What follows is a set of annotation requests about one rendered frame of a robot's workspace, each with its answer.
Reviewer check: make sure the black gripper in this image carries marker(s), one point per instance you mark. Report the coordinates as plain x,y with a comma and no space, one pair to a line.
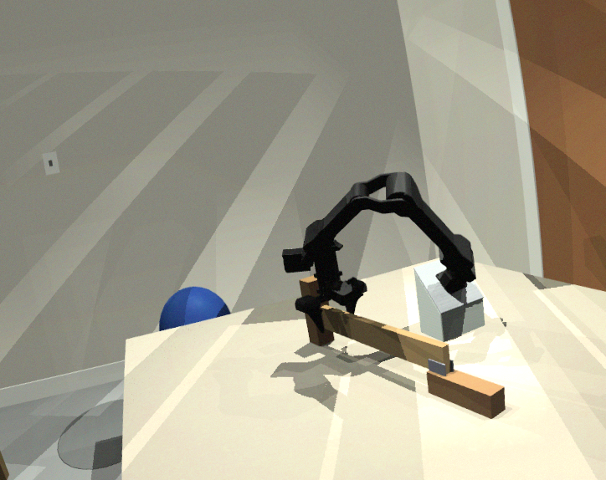
311,305

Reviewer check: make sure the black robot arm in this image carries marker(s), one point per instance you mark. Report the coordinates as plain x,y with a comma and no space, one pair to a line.
403,198

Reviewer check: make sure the long brown wooden rail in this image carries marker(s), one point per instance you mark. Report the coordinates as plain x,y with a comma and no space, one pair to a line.
403,344

